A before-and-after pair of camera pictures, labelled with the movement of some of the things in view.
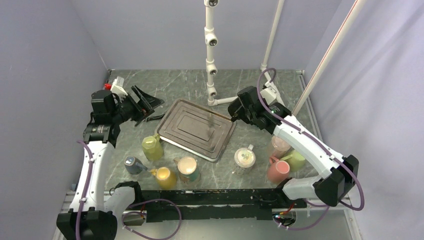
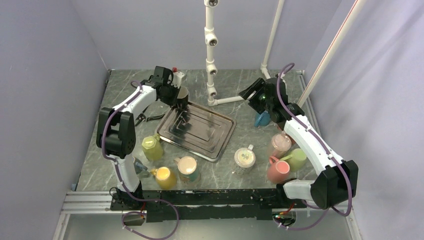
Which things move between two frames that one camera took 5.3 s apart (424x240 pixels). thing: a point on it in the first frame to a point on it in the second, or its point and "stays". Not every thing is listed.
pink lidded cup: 280,148 stays
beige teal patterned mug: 187,169 stays
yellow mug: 166,180 stays
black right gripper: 240,114 to 259,87
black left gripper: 148,101 to 171,102
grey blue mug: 134,166 stays
